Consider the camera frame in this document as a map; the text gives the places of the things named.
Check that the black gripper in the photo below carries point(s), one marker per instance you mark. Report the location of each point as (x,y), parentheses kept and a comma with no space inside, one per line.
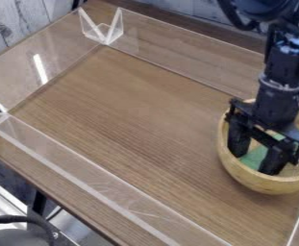
(269,115)

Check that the green rectangular block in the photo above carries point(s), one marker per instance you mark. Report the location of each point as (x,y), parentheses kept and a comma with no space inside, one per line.
(256,155)

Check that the light wooden bowl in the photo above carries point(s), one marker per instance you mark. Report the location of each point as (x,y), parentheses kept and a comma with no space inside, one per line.
(273,185)

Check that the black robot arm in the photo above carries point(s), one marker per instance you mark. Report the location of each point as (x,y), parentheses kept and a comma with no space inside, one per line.
(281,14)

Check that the black table leg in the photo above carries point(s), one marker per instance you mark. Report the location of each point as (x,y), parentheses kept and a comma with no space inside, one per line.
(40,203)

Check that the clear acrylic front wall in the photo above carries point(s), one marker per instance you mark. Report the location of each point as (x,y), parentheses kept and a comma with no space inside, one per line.
(126,159)

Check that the clear acrylic corner bracket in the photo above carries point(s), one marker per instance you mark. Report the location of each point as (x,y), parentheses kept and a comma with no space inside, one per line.
(104,33)

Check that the black metal base plate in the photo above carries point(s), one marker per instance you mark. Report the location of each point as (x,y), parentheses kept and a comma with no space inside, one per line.
(45,234)

